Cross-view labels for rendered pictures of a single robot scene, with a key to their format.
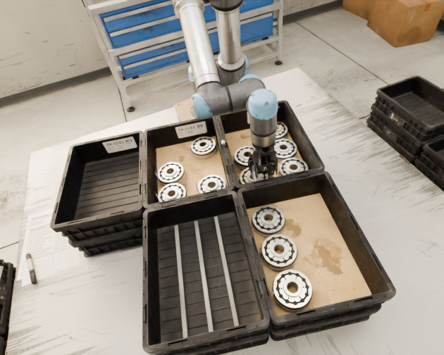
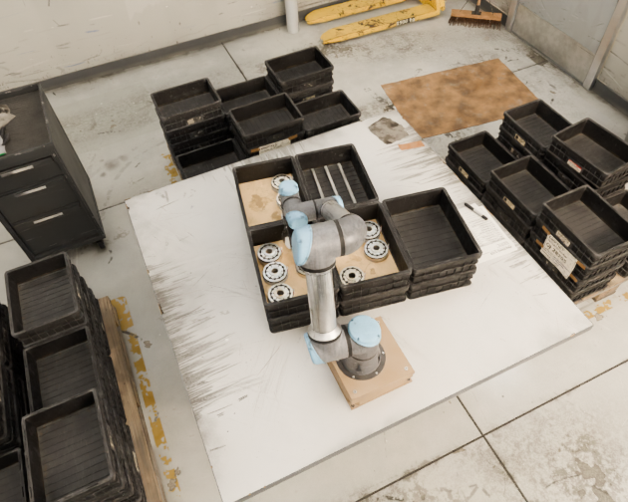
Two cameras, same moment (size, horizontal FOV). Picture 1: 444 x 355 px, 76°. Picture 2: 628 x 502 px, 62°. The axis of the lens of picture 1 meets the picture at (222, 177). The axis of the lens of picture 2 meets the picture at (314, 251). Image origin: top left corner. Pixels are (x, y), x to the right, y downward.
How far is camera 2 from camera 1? 2.27 m
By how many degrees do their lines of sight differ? 78
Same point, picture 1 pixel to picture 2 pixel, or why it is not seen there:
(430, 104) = (44, 476)
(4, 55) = not seen: outside the picture
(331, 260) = (256, 200)
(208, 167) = (344, 262)
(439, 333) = (205, 198)
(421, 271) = (198, 224)
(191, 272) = (342, 191)
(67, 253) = not seen: hidden behind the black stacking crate
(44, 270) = (465, 212)
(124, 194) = (415, 238)
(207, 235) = not seen: hidden behind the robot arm
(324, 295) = (264, 185)
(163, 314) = (354, 173)
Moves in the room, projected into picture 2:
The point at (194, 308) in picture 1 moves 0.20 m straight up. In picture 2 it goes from (337, 176) to (337, 144)
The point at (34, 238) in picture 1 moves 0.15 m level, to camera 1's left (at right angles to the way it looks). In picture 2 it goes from (493, 232) to (523, 226)
